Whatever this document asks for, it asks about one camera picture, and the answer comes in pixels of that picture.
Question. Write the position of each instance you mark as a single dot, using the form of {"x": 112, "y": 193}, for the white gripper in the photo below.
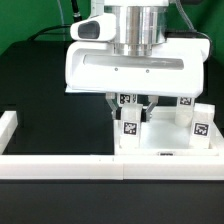
{"x": 174, "y": 69}

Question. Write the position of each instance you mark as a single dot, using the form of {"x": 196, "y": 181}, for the white square table top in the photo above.
{"x": 162, "y": 137}

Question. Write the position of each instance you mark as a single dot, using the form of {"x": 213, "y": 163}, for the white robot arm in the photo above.
{"x": 121, "y": 49}

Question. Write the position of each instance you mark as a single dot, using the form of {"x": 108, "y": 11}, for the white U-shaped obstacle fence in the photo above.
{"x": 91, "y": 167}

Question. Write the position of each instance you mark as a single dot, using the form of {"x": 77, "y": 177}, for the white marker base plate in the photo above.
{"x": 70, "y": 90}

